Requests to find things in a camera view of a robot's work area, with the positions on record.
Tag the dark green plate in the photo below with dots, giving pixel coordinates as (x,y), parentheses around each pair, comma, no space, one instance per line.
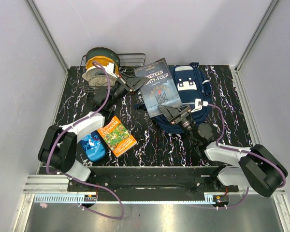
(102,51)

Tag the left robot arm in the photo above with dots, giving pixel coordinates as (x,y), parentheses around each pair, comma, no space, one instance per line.
(58,149)

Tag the yellow plate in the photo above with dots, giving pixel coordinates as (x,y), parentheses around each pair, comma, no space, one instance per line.
(102,60)

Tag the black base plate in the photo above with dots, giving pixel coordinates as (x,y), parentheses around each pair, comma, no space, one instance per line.
(144,185)

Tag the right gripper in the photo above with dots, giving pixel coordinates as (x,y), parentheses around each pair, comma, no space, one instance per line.
(171,113)

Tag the wire dish rack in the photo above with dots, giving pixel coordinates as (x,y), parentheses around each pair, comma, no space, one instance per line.
(128,62)

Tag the orange treehouse book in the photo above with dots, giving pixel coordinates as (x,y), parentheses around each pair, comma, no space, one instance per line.
(117,137)

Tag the navy blue student backpack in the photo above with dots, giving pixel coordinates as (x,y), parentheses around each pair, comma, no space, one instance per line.
(192,85)

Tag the white plate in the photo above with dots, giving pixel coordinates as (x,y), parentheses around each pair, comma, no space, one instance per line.
(93,71)

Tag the blue 1984 book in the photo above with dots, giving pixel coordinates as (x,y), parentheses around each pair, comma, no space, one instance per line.
(160,87)

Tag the grey speckled plate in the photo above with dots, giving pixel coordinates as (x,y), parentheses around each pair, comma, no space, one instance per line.
(101,80)

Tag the blue dinosaur pencil case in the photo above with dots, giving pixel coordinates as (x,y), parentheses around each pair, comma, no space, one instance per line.
(93,146)

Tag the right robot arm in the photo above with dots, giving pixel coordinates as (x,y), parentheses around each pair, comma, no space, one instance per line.
(252,167)

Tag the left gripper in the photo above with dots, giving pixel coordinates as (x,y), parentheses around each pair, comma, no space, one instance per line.
(135,82)

